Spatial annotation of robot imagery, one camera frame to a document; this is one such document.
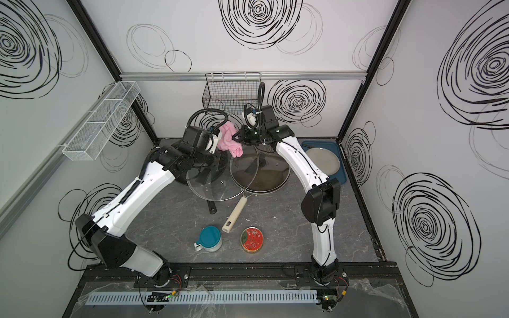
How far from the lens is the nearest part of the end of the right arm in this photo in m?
0.62

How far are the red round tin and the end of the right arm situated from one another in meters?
0.38

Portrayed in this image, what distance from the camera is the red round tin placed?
0.79 metres

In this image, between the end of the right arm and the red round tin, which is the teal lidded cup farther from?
the end of the right arm

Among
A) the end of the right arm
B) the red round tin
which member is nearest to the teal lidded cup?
the red round tin

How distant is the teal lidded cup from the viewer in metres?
0.77

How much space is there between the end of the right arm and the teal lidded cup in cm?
39

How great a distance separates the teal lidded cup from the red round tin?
96mm
